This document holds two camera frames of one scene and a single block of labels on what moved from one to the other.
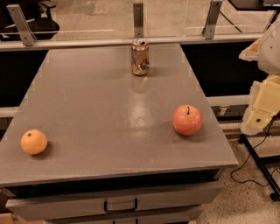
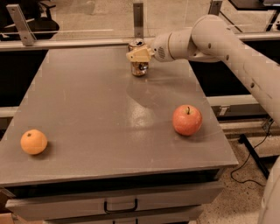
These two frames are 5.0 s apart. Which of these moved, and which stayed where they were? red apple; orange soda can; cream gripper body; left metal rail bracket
Moved: cream gripper body
Stayed: red apple; orange soda can; left metal rail bracket
